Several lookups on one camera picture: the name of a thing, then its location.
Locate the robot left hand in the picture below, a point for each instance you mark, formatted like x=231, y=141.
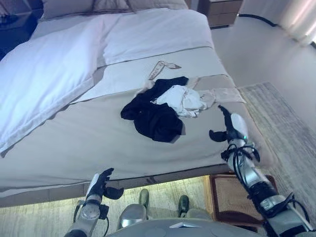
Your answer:
x=98, y=184

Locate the white garment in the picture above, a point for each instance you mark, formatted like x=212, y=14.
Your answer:
x=184, y=101

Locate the grey woven rug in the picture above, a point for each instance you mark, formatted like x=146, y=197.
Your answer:
x=284, y=128

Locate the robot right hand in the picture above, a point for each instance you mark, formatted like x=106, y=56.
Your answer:
x=234, y=127

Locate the dark bedside table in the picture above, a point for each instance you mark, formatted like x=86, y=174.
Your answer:
x=14, y=27

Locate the black garment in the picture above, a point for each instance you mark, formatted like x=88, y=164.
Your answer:
x=153, y=116

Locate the robot torso and legs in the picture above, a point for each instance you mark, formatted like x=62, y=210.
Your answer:
x=158, y=217

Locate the bed with beige sheet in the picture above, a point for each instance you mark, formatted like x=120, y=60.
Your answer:
x=106, y=138

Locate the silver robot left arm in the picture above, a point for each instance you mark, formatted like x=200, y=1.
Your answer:
x=87, y=214

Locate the white curtain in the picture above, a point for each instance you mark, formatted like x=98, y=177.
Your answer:
x=297, y=19

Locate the beige pillow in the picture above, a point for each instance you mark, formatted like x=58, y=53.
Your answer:
x=111, y=6

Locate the brown wicker stool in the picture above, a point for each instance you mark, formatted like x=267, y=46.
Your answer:
x=234, y=196

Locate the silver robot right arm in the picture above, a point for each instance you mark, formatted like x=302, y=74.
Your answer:
x=256, y=187

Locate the white folded duvet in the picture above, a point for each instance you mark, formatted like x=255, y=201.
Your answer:
x=49, y=64

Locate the patterned beige scarf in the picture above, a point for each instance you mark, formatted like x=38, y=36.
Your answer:
x=160, y=69

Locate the wooden nightstand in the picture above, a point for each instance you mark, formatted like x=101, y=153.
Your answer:
x=221, y=12

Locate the beige sheer garment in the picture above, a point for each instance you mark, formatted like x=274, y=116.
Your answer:
x=222, y=95

